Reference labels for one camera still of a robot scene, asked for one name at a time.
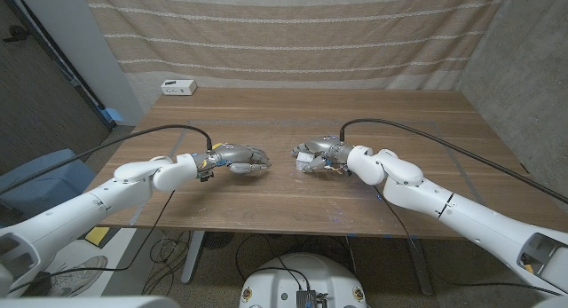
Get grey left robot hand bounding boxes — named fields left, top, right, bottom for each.
left=208, top=142, right=272, bottom=175

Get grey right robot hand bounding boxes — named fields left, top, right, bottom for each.
left=291, top=136, right=355, bottom=174

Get small white box package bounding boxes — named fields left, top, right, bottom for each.
left=296, top=151, right=317, bottom=172

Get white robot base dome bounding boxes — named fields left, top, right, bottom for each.
left=239, top=253, right=368, bottom=308

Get black round floor object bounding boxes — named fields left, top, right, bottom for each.
left=202, top=231, right=235, bottom=250

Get metal table leg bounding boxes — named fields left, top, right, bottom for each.
left=406, top=239, right=434, bottom=296
left=180, top=230, right=206, bottom=285

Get beige striped cloth backdrop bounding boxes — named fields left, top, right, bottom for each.
left=82, top=0, right=509, bottom=91

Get grey electronics box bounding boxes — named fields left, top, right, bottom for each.
left=296, top=289, right=329, bottom=308

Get yellow flat pad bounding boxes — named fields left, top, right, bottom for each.
left=83, top=226, right=111, bottom=247

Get blue-grey padded seat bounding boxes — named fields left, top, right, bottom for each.
left=0, top=148, right=90, bottom=218

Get white sneaker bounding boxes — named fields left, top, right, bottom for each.
left=47, top=256, right=108, bottom=298

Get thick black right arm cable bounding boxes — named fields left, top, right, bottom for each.
left=339, top=117, right=568, bottom=206

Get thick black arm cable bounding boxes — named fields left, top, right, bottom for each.
left=0, top=123, right=214, bottom=197
left=339, top=117, right=568, bottom=206

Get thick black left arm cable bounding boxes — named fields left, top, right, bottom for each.
left=0, top=123, right=214, bottom=197

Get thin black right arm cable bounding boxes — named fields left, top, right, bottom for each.
left=374, top=185, right=567, bottom=298

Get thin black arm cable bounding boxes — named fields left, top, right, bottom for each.
left=374, top=185, right=567, bottom=298
left=6, top=190, right=177, bottom=296

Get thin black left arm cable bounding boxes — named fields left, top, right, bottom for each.
left=6, top=190, right=177, bottom=296

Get black cable on base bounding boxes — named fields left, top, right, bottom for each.
left=234, top=233, right=312, bottom=292

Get black floor cable tangle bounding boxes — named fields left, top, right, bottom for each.
left=141, top=230, right=193, bottom=296

